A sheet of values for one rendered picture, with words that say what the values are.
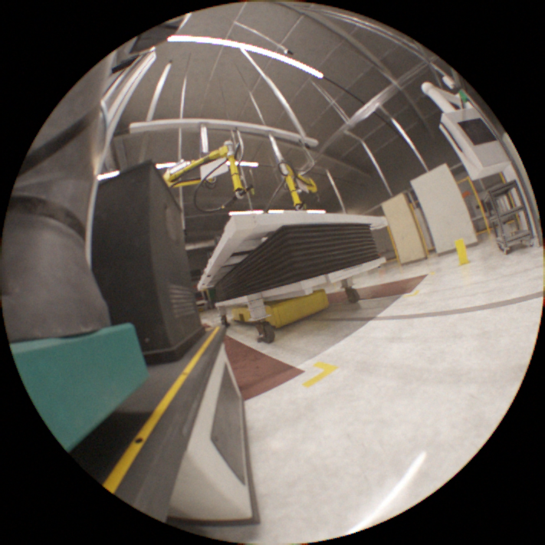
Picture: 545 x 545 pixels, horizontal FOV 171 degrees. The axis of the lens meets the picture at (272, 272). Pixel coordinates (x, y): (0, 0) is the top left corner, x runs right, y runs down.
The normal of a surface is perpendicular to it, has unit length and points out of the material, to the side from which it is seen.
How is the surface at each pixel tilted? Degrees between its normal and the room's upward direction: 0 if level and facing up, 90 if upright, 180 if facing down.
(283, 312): 90
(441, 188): 90
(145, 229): 90
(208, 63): 176
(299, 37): 176
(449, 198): 90
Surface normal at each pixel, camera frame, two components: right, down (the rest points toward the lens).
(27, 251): 0.79, -0.58
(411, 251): -0.86, 0.18
